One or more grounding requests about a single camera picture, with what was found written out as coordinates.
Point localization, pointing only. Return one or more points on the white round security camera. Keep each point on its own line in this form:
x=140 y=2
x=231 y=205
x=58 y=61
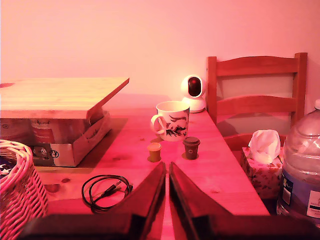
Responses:
x=186 y=86

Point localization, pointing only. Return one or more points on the dark star-print item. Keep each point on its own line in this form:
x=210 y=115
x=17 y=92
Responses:
x=5 y=168

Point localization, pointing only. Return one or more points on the white tissue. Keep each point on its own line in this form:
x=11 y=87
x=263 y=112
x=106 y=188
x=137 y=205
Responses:
x=265 y=145

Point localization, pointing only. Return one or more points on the small orange lidded cup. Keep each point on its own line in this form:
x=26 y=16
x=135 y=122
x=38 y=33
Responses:
x=154 y=152

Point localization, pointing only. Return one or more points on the floral tissue box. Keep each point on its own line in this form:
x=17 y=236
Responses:
x=260 y=175

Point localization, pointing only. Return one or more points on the large clear water bottle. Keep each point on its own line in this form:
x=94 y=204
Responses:
x=302 y=150

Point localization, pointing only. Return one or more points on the cardboard box with printed labels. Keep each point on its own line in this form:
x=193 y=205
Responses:
x=87 y=140

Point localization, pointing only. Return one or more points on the white mug with dark print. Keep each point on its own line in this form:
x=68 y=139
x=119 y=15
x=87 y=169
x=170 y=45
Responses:
x=172 y=120

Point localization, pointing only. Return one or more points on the wooden shelf board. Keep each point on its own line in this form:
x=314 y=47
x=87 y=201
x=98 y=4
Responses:
x=62 y=95

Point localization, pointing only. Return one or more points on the small brown coffee cup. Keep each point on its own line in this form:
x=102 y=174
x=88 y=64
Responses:
x=191 y=150

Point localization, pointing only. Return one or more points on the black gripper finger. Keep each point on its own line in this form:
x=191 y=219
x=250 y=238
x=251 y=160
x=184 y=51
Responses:
x=145 y=200
x=190 y=200

